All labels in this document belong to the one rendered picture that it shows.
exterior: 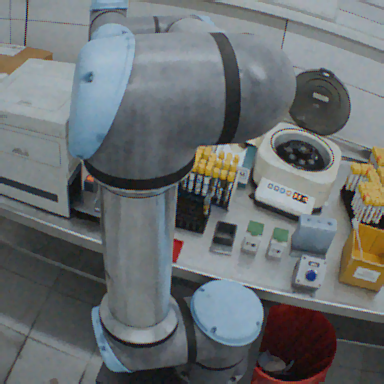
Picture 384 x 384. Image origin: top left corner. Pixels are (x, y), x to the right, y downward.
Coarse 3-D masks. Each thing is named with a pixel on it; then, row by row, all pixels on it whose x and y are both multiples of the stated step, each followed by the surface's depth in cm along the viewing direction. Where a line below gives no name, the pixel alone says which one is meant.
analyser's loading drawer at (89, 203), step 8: (72, 192) 120; (80, 192) 120; (88, 192) 121; (72, 200) 118; (80, 200) 118; (88, 200) 119; (96, 200) 115; (80, 208) 116; (88, 208) 117; (96, 208) 116
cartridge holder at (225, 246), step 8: (216, 224) 122; (224, 224) 120; (232, 224) 119; (216, 232) 117; (224, 232) 120; (232, 232) 120; (216, 240) 117; (224, 240) 116; (232, 240) 116; (216, 248) 116; (224, 248) 116
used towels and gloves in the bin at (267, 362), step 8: (264, 352) 167; (264, 360) 164; (272, 360) 165; (280, 360) 165; (264, 368) 163; (272, 368) 162; (280, 368) 162; (288, 368) 162; (272, 376) 158; (280, 376) 158; (288, 376) 160
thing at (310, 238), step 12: (300, 216) 116; (312, 216) 115; (300, 228) 114; (312, 228) 113; (324, 228) 113; (336, 228) 113; (300, 240) 116; (312, 240) 116; (324, 240) 115; (300, 252) 118; (312, 252) 119; (324, 252) 118
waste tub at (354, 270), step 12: (360, 228) 116; (372, 228) 115; (348, 240) 118; (360, 240) 119; (372, 240) 117; (348, 252) 113; (360, 252) 121; (372, 252) 120; (348, 264) 108; (360, 264) 107; (372, 264) 106; (348, 276) 111; (360, 276) 109; (372, 276) 108; (372, 288) 111
